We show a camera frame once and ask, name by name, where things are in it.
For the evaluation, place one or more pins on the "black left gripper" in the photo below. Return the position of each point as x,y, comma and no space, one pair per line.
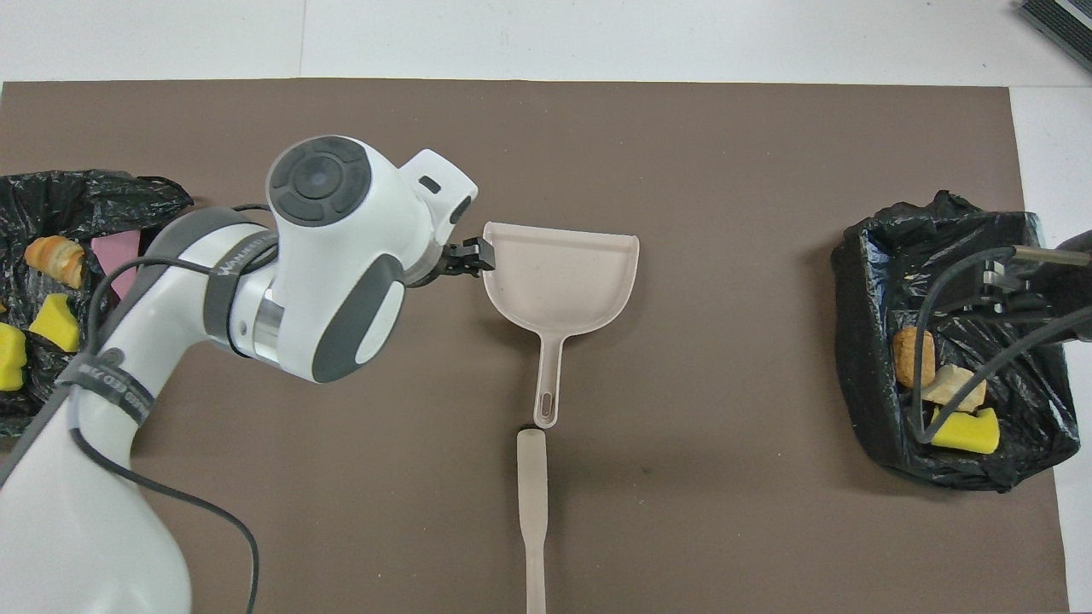
448,258

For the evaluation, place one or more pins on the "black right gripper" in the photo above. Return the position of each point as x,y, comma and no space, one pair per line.
1077,281

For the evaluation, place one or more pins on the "beige plastic dustpan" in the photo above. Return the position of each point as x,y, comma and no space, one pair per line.
563,281

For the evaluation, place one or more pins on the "pale crusty bread chunk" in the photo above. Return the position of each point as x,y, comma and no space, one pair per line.
947,382

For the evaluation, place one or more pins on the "brown fried croquette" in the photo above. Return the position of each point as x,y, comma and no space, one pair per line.
909,354

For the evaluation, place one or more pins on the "yellow sponge piece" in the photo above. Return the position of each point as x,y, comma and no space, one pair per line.
10,358
55,324
968,433

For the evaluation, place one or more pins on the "striped orange bread roll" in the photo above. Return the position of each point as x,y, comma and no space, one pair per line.
55,258

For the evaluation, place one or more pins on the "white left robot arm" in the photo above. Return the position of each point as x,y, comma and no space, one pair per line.
333,256

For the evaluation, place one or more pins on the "black plastic trash bag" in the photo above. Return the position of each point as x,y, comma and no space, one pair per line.
85,196
879,358

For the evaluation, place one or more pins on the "pink trash bin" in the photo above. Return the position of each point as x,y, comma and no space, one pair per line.
115,249

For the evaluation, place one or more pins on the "brown table mat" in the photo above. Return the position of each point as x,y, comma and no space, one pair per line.
682,153

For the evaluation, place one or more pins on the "dark ribbed panel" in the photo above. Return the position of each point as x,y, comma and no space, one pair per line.
1062,26

